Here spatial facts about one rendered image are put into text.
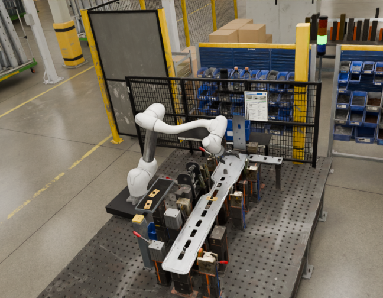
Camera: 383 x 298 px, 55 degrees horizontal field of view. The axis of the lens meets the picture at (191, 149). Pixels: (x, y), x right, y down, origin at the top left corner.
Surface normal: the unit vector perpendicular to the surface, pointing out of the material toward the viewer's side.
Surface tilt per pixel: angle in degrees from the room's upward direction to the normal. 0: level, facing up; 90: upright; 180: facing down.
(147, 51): 90
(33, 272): 0
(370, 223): 0
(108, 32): 90
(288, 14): 90
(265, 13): 90
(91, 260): 0
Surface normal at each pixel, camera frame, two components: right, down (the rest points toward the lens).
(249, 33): -0.51, 0.50
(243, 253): -0.11, -0.85
